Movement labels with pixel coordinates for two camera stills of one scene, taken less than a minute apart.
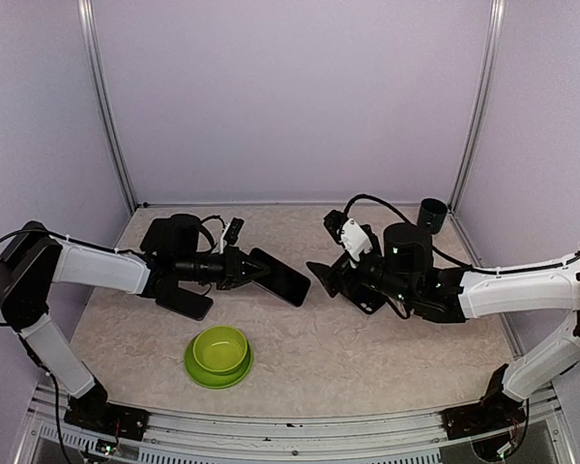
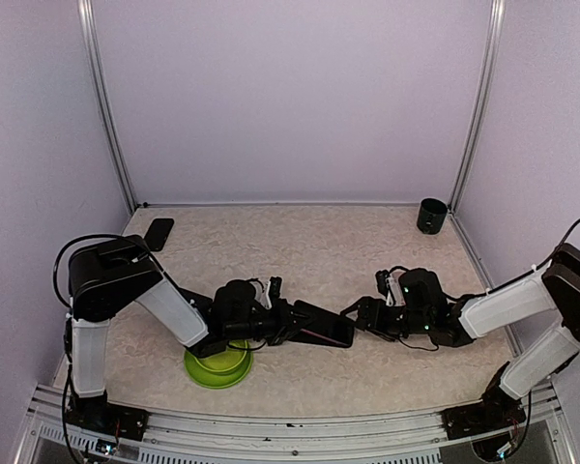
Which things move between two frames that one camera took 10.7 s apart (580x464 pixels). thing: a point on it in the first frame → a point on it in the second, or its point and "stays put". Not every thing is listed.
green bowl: x=219 y=348 stays put
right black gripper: x=328 y=275 → x=376 y=322
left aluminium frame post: x=89 y=31 stays put
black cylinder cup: x=432 y=215 stays put
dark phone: x=280 y=279 → x=326 y=327
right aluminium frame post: x=495 y=27 stays put
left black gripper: x=234 y=269 → x=286 y=326
